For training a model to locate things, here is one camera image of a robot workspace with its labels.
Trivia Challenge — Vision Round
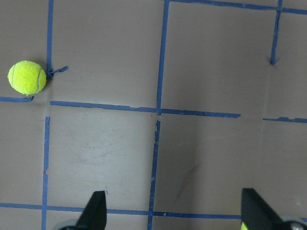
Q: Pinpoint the tennis ball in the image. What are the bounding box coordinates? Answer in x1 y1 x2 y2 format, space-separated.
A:
8 60 47 95
241 222 248 230

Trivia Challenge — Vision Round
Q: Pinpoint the tennis ball front centre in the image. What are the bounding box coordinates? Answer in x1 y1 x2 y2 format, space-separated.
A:
8 60 47 95

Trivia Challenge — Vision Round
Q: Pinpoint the tennis ball far left side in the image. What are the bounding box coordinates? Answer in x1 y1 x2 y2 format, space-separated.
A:
241 222 248 230

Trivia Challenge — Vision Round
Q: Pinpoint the brown paper table mat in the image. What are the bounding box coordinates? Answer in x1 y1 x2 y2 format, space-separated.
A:
0 0 307 230

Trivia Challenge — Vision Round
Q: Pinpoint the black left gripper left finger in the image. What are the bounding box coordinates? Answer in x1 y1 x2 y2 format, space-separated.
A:
75 191 106 230

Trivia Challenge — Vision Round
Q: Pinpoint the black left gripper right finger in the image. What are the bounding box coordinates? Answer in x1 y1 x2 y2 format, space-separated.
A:
241 188 288 230

